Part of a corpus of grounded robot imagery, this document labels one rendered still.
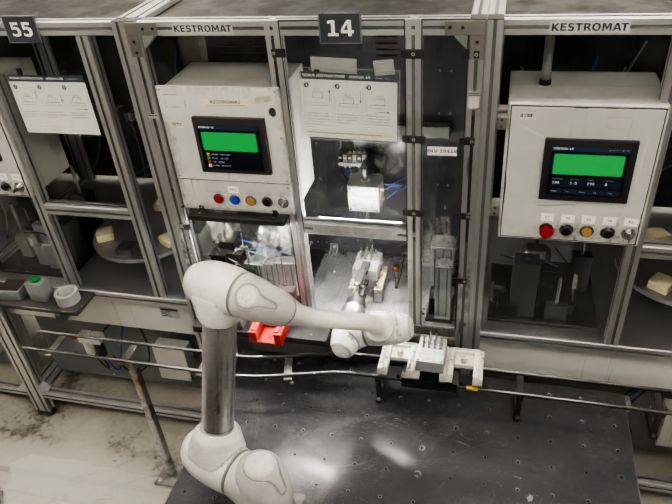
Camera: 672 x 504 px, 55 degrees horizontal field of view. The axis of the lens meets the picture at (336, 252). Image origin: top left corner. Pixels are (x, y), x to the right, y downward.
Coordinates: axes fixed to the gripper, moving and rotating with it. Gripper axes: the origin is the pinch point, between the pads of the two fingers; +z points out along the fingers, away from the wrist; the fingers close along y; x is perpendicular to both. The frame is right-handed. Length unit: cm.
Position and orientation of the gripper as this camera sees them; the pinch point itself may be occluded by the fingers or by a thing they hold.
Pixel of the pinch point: (365, 272)
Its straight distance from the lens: 248.0
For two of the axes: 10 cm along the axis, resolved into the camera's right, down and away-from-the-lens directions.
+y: -0.9, -7.7, -6.3
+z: 2.3, -6.3, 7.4
